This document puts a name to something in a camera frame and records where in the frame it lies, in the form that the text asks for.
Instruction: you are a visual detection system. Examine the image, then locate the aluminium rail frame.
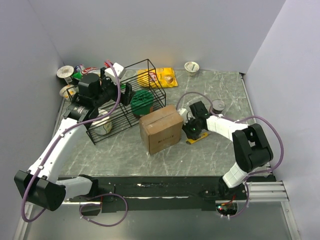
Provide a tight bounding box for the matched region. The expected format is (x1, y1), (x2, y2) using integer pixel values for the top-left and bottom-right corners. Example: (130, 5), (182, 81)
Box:
(23, 179), (290, 206)

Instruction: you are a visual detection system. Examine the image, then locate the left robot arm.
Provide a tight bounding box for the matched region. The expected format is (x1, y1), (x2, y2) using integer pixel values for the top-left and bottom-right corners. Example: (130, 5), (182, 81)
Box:
(14, 73), (134, 211)

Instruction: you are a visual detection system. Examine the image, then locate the blue white small can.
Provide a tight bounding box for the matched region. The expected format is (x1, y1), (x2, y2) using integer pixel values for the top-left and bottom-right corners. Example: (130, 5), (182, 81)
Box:
(74, 64), (85, 73)

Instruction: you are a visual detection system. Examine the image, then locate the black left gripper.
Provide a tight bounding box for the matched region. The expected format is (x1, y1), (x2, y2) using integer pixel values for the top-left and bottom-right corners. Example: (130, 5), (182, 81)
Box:
(93, 67), (136, 107)

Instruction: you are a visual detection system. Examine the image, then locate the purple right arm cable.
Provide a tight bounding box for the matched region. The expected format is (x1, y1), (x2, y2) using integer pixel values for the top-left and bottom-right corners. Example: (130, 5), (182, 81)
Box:
(176, 91), (285, 219)

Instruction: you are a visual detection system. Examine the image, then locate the yellow utility knife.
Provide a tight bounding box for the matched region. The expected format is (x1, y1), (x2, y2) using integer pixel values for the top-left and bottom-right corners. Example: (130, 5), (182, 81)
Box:
(185, 132), (208, 145)

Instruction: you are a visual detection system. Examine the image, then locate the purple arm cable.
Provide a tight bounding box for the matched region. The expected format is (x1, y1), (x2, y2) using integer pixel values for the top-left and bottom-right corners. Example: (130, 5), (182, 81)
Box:
(176, 91), (285, 219)
(21, 59), (129, 227)

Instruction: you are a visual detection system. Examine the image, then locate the black wire rack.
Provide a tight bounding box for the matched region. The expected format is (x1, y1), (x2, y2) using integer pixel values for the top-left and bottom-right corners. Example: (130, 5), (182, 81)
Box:
(66, 58), (167, 146)

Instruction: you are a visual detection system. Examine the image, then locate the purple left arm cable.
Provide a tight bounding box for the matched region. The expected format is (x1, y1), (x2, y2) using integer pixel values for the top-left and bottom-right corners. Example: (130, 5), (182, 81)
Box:
(21, 59), (129, 227)

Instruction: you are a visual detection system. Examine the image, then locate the white yellow noodle cup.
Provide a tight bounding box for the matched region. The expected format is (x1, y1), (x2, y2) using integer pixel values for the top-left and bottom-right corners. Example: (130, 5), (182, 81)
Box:
(59, 84), (77, 102)

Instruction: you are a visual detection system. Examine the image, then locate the orange label tin can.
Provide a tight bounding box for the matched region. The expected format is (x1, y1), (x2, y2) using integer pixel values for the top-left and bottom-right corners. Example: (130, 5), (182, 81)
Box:
(212, 99), (226, 115)

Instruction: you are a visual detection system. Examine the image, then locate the green wrapped round package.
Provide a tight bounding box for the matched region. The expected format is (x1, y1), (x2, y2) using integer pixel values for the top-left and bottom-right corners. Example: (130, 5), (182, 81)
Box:
(130, 90), (154, 119)

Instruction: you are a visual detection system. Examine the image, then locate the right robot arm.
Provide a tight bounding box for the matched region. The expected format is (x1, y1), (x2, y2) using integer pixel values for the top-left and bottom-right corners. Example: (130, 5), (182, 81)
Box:
(178, 101), (274, 200)

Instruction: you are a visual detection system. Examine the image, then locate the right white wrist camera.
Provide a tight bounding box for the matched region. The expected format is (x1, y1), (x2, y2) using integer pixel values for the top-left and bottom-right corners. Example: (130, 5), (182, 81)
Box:
(177, 108), (192, 125)

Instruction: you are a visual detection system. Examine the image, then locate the brown cardboard express box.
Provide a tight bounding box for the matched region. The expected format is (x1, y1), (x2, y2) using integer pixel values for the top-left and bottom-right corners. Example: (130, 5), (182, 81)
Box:
(139, 104), (183, 155)

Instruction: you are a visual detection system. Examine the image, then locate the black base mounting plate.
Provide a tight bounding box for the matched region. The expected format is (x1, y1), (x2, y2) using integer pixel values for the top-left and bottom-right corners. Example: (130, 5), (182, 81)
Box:
(34, 175), (277, 214)

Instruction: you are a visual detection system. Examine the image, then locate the yellow chips bag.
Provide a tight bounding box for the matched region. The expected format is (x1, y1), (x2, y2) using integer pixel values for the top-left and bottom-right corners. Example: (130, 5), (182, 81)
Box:
(137, 67), (178, 88)

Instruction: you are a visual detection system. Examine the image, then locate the white cup brown lid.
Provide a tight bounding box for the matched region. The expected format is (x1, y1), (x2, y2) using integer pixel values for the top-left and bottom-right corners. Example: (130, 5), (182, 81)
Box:
(56, 65), (74, 85)

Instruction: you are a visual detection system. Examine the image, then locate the white green bowl container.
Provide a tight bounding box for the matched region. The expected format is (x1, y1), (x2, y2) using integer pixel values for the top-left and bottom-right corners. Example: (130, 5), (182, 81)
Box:
(91, 116), (113, 136)

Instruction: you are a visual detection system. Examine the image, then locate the white yogurt cup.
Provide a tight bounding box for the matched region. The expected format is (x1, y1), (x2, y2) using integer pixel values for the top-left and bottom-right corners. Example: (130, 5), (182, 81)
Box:
(184, 61), (200, 76)

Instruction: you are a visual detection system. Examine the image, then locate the green white cassava chips bag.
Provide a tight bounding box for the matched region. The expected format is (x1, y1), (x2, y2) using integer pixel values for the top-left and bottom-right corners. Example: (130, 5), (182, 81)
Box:
(72, 67), (101, 81)

